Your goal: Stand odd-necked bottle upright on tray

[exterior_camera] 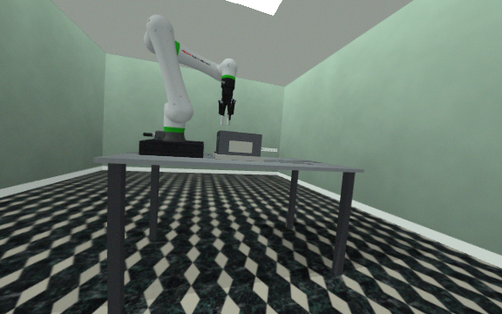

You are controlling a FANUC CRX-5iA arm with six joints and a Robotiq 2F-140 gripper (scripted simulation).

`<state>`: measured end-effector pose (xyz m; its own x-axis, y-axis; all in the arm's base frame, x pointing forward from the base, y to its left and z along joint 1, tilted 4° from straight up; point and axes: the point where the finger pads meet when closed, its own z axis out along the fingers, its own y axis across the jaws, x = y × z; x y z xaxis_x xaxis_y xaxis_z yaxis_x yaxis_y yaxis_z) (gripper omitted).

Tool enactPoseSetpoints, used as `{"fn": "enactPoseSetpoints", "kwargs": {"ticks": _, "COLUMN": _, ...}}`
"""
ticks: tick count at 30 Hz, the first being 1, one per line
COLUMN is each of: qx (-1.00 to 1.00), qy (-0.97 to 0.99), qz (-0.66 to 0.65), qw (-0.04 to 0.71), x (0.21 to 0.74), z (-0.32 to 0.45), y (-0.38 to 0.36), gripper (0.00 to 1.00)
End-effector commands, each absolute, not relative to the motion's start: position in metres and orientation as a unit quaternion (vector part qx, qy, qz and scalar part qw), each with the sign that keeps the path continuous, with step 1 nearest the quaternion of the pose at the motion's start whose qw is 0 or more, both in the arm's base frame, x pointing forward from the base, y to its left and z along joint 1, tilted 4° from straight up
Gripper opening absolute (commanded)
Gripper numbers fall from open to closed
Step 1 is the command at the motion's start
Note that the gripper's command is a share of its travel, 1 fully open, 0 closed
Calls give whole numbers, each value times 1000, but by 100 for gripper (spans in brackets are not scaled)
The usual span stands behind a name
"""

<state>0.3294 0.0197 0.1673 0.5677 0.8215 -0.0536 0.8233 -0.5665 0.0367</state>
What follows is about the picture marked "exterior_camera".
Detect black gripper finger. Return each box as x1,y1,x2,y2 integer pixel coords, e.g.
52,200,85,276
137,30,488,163
226,99,235,126
219,99,227,126

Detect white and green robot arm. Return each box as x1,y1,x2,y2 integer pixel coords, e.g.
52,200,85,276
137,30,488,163
143,15,237,142

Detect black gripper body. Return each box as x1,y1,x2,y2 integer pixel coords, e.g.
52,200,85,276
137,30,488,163
221,87,234,105

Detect grey divided crate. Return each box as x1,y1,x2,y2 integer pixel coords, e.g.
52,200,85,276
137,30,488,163
216,131,262,157

